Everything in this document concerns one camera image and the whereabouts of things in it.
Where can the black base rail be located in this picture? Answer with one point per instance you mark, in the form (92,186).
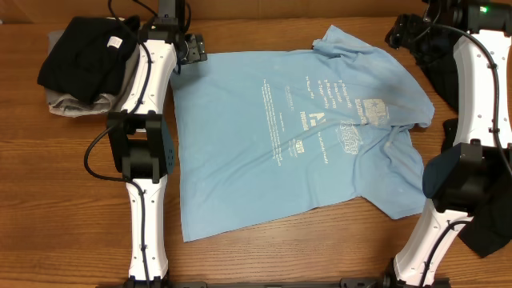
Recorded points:
(272,285)

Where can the folded black garment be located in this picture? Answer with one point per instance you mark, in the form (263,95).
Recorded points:
(89,59)

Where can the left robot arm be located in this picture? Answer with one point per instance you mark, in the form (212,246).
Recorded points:
(140,139)

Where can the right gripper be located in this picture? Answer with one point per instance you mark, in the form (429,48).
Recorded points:
(402,31)

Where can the light blue t-shirt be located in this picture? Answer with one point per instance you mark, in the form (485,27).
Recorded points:
(265,135)

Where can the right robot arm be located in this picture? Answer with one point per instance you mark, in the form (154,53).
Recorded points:
(488,25)

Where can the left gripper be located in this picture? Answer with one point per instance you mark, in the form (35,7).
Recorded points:
(196,48)

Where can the black garment on right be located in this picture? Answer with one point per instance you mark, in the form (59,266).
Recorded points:
(480,224)

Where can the folded grey garment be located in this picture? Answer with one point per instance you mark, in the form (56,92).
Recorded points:
(67,105)

